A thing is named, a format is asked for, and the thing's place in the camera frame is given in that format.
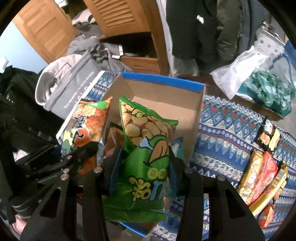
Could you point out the orange snack bag green label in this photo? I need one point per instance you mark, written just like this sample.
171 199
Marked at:
86 124

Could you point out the teal snack bag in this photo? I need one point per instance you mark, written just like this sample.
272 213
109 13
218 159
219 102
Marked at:
177 146

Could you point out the pile of grey clothes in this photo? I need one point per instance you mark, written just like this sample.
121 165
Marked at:
106 55

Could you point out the black chip snack bag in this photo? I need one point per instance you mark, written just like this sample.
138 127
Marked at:
268 137

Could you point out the yellow long cracker pack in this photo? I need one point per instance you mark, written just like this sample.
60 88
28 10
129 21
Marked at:
266 196

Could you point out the wooden louvered wardrobe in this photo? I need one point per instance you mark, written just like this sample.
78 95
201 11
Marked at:
135 24

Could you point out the green pea snack bag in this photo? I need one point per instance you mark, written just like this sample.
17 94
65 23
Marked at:
139 189

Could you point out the grey tote bag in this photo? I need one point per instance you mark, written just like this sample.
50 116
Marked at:
63 82

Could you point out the teal box with paper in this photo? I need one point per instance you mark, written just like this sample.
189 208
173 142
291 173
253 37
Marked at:
269 91

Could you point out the dark hanging jackets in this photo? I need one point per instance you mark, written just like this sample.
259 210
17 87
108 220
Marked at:
213 32

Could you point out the orange red snack bag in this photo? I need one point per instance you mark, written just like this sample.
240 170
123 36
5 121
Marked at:
115 137

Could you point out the person's left hand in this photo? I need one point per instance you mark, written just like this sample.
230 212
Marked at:
19 224

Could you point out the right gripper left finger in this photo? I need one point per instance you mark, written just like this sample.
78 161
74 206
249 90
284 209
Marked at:
111 167

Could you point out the blue white shopping bag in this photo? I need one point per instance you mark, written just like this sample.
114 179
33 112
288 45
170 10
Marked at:
283 65

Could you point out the white bucket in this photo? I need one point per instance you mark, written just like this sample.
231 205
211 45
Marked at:
268 41

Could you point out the white plastic bag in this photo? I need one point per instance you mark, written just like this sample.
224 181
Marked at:
230 77

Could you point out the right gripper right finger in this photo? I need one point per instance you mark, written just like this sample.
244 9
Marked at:
176 174

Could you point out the patterned blue tablecloth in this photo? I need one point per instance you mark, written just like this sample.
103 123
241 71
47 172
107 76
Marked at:
218 134

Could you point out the blue cardboard box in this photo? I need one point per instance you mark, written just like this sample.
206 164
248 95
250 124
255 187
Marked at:
152 110

